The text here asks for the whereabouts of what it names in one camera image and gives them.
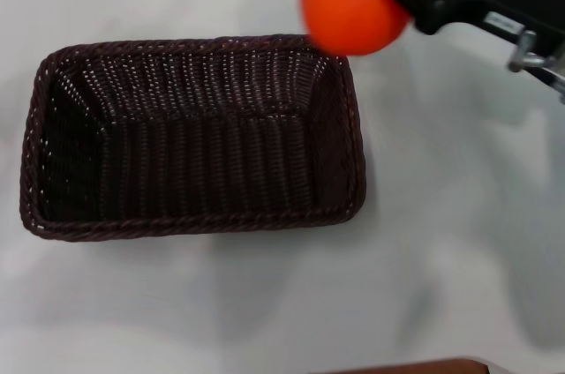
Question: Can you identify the orange round fruit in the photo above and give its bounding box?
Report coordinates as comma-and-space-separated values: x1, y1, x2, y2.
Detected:
300, 0, 411, 57

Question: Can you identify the dark brown woven basket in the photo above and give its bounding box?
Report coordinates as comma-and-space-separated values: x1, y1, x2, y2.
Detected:
18, 33, 368, 243

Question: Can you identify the white wrinkled tablecloth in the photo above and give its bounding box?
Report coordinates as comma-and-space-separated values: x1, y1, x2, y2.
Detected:
0, 0, 565, 374

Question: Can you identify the brown wooden edge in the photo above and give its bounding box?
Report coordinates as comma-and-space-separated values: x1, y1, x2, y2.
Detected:
325, 357, 492, 374

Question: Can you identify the silver metal clamp bracket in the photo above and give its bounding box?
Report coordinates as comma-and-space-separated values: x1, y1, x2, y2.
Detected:
506, 29, 565, 82

